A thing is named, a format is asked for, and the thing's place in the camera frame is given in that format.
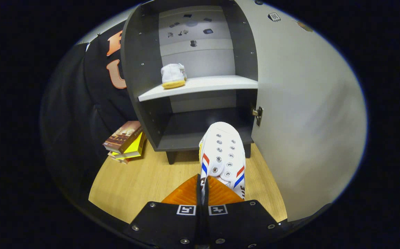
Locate black backdrop cloth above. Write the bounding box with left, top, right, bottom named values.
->
left=40, top=29, right=138, bottom=204

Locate white striped shoe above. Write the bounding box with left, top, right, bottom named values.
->
left=199, top=122, right=246, bottom=204
left=161, top=63, right=187, bottom=90

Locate beige shoe cabinet door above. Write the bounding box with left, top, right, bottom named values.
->
left=236, top=0, right=368, bottom=222

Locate yellow book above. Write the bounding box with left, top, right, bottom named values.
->
left=112, top=131, right=147, bottom=159

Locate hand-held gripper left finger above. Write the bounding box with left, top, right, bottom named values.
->
left=124, top=174, right=204, bottom=249

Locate dark grey shoe cabinet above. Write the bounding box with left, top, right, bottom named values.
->
left=121, top=0, right=259, bottom=165

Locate brown cover book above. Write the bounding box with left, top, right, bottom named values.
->
left=103, top=121, right=142, bottom=154

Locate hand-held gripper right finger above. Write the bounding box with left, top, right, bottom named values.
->
left=203, top=176, right=285, bottom=249

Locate metal door hinge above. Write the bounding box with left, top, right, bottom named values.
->
left=252, top=106, right=264, bottom=127

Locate thin red book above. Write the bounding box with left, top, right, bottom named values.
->
left=108, top=151, right=132, bottom=165

